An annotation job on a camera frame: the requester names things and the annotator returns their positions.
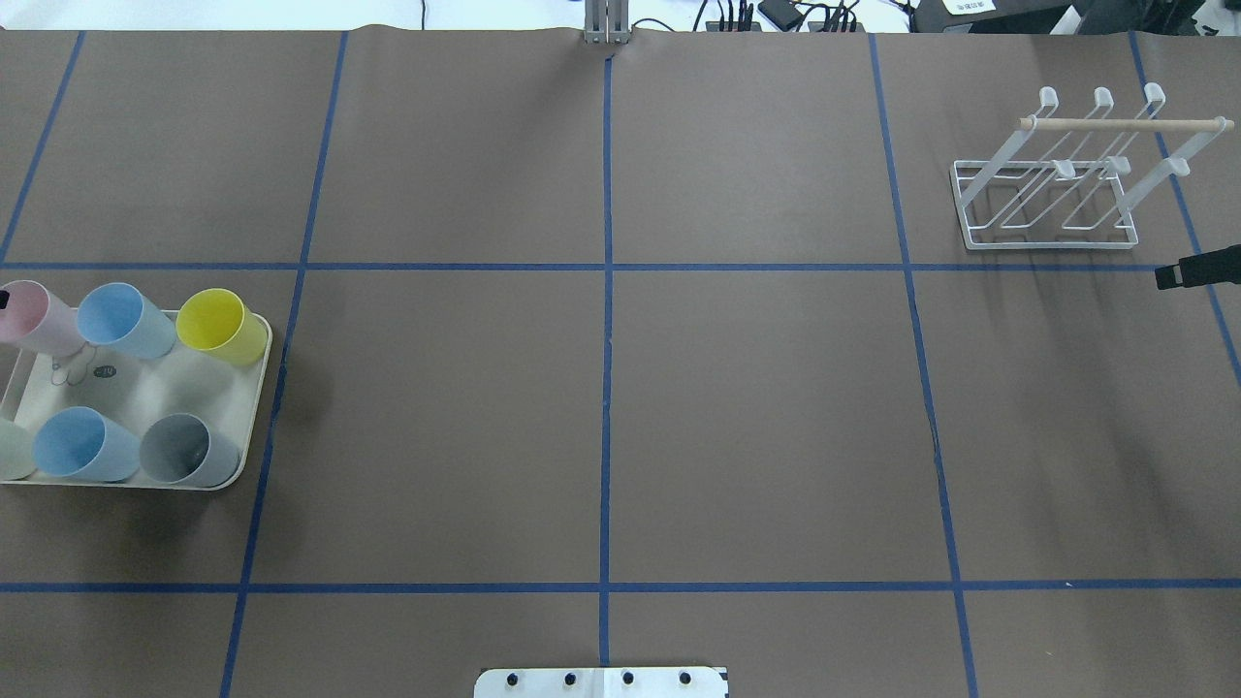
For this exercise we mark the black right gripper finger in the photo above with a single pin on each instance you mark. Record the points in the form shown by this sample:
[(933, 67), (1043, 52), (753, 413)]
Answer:
[(1219, 266)]

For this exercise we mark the light blue cup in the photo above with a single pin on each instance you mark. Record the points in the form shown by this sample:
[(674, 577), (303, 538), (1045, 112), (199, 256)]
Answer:
[(119, 317), (80, 443)]

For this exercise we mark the pink plastic cup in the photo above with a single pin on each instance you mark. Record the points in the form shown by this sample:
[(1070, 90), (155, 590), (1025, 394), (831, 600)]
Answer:
[(36, 320)]

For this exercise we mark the yellow plastic cup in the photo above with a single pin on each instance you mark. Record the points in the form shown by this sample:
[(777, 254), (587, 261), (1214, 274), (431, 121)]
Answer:
[(219, 324)]

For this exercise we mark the grey plastic cup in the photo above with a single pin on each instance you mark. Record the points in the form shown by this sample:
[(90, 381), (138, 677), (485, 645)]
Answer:
[(181, 450)]

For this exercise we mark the light blue cup front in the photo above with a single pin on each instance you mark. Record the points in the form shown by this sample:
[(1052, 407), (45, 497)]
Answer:
[(80, 443)]

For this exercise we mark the metal mounting plate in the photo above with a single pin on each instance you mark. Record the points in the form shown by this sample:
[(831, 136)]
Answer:
[(658, 681)]

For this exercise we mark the white plastic tray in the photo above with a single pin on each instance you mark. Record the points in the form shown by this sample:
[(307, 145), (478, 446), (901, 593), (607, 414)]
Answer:
[(136, 393)]

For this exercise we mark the white wire cup rack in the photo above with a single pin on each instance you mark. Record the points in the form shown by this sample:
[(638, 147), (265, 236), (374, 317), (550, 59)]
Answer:
[(1061, 183)]

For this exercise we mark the aluminium frame post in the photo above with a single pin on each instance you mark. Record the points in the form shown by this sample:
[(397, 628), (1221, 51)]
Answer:
[(606, 22)]

